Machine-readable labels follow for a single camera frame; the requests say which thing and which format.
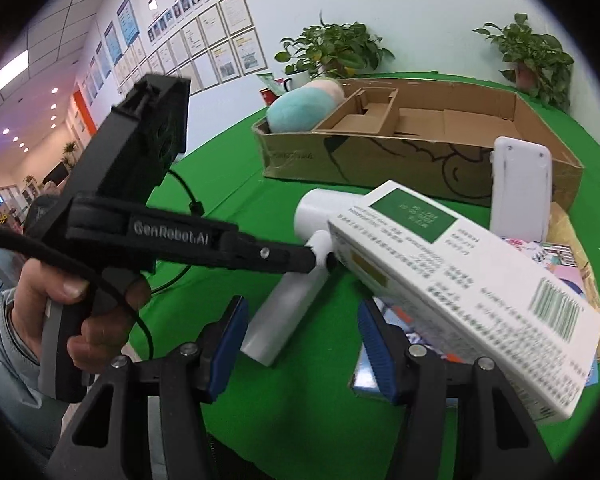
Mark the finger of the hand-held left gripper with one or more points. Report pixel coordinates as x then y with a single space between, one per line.
280 257

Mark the large cardboard box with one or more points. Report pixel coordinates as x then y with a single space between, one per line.
405 160

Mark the group of framed wall certificates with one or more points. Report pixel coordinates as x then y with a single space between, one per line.
220 45

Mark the white rectangular device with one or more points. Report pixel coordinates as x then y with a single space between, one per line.
522 185

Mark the person's left hand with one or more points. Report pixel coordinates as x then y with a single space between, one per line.
105 325

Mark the white mug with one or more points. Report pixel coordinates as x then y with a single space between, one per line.
297 81

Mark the yellow packet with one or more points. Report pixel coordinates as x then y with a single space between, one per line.
575 230

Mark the ceiling light panel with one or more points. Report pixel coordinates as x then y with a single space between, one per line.
12 71

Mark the leafy potted plant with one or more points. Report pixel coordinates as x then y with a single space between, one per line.
335 45

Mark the potted plant in terracotta pot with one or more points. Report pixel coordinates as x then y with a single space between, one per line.
530 55

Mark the blue wall posters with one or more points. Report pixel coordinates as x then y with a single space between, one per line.
127 22

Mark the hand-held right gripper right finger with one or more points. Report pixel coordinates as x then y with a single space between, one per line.
377 355

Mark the green packet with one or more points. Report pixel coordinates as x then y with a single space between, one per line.
271 82

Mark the pastel plush toy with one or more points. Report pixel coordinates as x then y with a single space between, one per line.
300 107

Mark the red cup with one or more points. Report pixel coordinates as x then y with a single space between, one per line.
266 97

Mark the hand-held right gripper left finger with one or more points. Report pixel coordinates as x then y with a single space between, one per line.
227 345

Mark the white box with green label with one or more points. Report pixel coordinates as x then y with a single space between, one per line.
455 300

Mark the colourful cartoon printed box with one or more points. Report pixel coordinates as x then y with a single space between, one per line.
560 265

